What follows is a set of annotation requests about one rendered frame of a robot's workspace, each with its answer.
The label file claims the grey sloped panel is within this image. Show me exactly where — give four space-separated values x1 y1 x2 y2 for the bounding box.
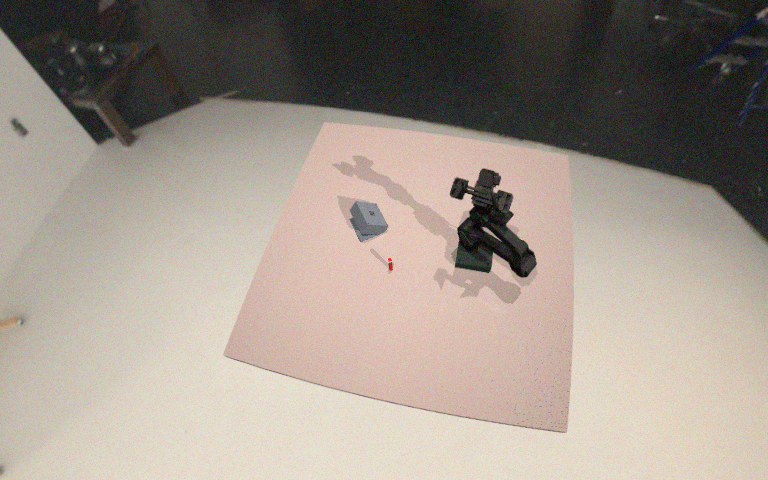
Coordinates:
349 201 388 242

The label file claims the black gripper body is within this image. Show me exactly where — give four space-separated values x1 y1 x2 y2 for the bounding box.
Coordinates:
450 177 513 214

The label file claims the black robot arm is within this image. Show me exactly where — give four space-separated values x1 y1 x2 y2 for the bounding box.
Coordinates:
457 168 537 278

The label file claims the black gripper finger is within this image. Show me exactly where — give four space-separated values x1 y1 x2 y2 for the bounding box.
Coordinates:
455 178 469 199
492 190 508 211

